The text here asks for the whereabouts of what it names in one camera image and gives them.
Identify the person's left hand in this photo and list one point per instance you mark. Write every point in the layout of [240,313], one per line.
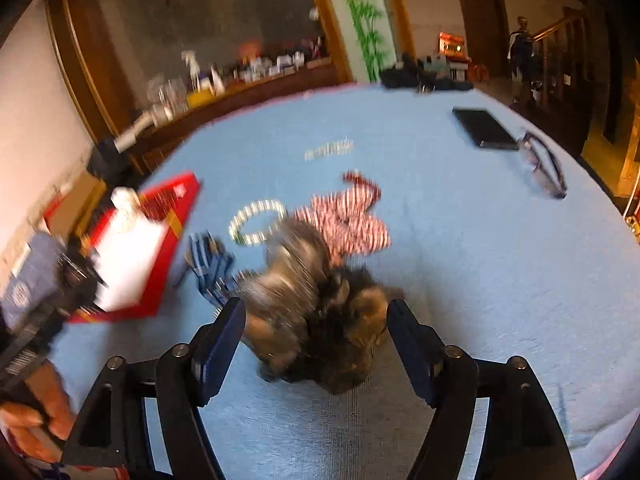
[30,410]

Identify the blue plaid cloth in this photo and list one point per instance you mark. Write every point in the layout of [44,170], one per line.
[40,260]

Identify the white spray bottle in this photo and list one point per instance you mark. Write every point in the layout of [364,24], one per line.
[192,67]

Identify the brown wooden door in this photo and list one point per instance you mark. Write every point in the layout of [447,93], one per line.
[480,20]

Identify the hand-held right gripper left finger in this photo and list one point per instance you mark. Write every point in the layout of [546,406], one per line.
[225,340]

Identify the wooden counter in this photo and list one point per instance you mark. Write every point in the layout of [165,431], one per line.
[250,95]

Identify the etched glass partition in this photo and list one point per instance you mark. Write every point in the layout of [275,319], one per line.
[225,10]

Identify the dark hanging jacket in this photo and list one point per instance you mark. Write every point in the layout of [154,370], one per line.
[522,50]

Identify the wooden stair railing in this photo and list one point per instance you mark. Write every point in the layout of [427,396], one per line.
[575,50]

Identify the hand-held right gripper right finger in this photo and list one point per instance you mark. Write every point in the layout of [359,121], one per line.
[410,345]

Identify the patterned red white clothing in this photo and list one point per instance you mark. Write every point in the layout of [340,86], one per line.
[75,471]

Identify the white fluffy hair clip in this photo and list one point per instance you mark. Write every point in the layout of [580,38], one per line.
[125,205]

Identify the bamboo painted pillar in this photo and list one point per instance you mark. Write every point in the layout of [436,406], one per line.
[360,15]

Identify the orange red carton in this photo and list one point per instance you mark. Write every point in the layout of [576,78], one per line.
[452,45]

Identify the dark brown furry scrunchie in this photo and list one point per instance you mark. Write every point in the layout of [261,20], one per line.
[345,345]

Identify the red plaid scrunchie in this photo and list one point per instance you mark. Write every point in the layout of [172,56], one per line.
[350,230]

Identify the light brown furry scrunchie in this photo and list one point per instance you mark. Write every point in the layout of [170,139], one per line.
[295,265]

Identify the brown cardboard box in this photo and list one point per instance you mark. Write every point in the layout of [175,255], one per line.
[75,205]

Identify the black eyeglasses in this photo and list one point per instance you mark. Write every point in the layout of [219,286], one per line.
[545,172]

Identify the dark clothing pile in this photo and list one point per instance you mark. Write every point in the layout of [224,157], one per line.
[400,77]

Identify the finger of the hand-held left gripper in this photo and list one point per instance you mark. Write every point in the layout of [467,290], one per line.
[80,270]

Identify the red gift box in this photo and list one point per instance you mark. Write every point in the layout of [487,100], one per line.
[175,205]

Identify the blue striped ribbon bow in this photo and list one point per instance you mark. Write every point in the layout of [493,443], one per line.
[205,260]

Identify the clear glass pitcher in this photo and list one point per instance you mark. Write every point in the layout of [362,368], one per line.
[172,97]

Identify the black smartphone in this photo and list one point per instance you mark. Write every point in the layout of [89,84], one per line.
[482,127]

